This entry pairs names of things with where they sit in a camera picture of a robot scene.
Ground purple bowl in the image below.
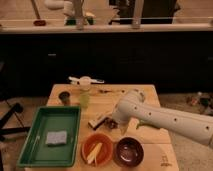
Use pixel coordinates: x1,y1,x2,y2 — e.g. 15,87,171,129
114,137,144,167

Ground green pepper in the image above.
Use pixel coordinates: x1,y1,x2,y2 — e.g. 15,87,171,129
136,121,160,130

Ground green plastic tray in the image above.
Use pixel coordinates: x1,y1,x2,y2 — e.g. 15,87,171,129
17,106,81,168

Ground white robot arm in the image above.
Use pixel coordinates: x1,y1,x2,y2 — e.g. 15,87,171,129
112,89,213,149

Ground yellow banana pieces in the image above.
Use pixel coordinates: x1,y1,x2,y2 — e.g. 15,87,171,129
86,143,102,164

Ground dark grape bunch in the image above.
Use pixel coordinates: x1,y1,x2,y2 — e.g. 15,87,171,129
105,118,118,129

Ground black and white eraser block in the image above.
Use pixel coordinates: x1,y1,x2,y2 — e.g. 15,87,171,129
88,115,109,130

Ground dark small cup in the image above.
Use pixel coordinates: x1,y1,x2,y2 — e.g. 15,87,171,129
59,91,70,106

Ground blue-grey sponge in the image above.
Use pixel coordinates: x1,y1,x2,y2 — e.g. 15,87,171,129
45,131,67,145

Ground black chair base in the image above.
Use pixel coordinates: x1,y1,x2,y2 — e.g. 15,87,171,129
0,103,30,141

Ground orange bowl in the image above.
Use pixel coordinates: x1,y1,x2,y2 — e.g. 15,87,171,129
81,133,113,167

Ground green transparent cup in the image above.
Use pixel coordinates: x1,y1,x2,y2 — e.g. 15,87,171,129
79,92,90,108

